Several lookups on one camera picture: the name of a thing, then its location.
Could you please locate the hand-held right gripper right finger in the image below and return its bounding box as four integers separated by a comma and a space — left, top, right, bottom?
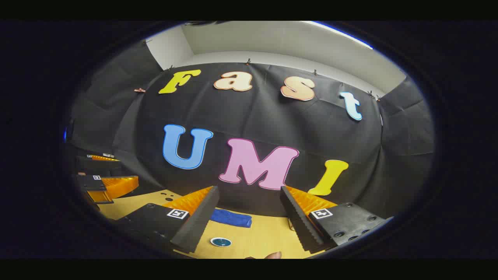
279, 185, 389, 254

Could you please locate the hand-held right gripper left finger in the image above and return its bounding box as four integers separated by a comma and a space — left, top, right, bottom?
113, 185, 220, 257

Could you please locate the blue towel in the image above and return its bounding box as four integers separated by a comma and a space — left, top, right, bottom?
210, 208, 253, 228

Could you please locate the black backdrop cloth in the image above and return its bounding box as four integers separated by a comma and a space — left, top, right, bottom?
66, 39, 435, 218

